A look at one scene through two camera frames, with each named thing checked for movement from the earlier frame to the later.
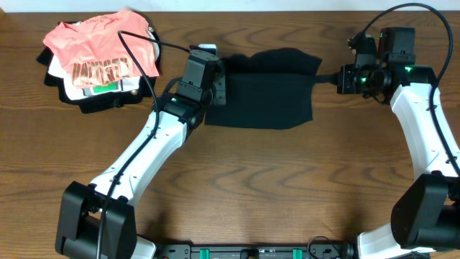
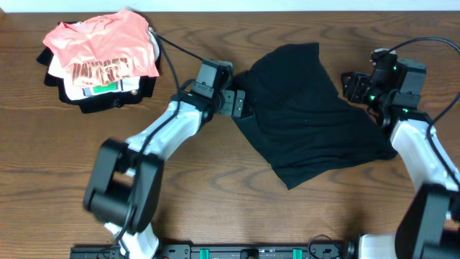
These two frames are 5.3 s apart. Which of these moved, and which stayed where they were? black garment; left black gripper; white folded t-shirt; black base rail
Moved: left black gripper; black garment
Stayed: white folded t-shirt; black base rail
